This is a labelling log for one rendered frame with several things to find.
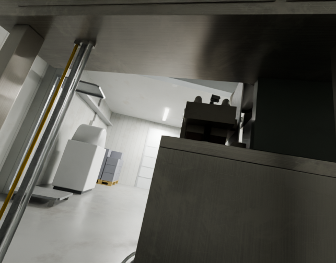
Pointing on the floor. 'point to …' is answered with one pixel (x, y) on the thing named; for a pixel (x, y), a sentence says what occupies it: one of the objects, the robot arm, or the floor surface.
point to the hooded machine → (81, 160)
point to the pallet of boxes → (110, 168)
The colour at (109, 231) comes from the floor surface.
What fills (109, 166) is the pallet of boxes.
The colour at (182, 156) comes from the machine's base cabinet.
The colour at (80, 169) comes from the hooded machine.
